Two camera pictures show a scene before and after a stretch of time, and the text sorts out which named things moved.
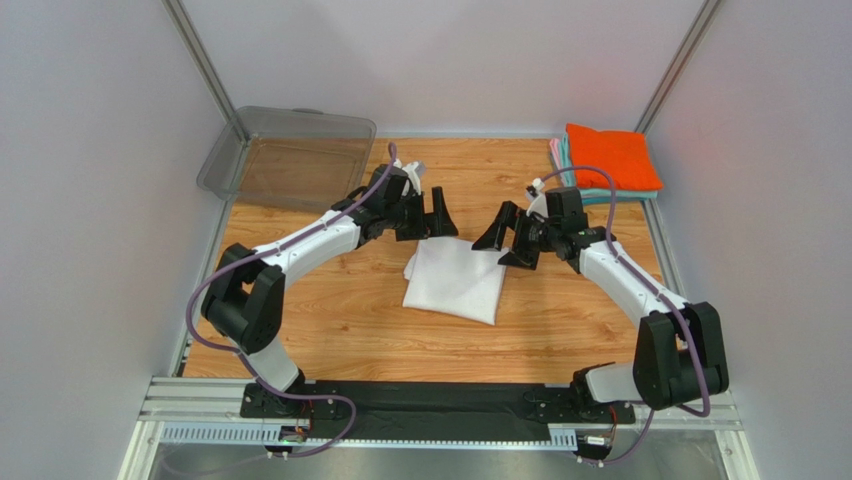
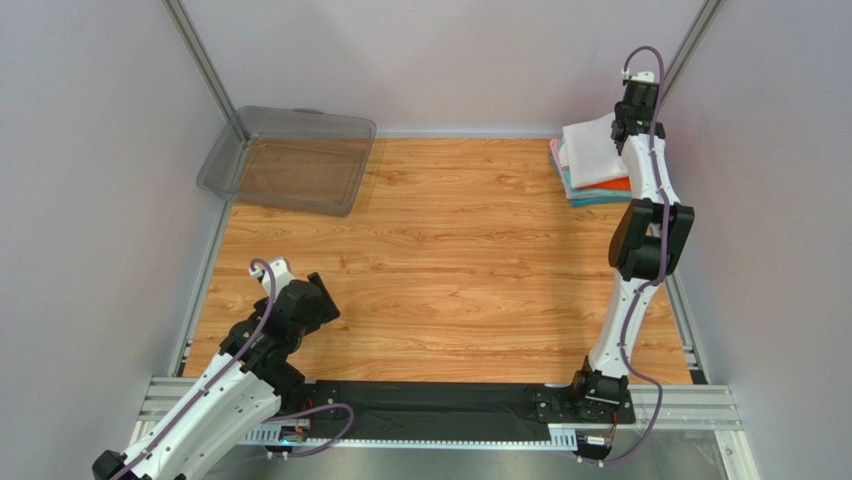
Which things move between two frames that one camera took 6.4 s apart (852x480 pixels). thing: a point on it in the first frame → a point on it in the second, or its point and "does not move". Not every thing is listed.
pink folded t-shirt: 556,157 does not move
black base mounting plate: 430,409 does not move
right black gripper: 527,237 → 637,130
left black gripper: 435,223 → 325,310
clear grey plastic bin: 299,158 does not move
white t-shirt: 445,275 → 589,153
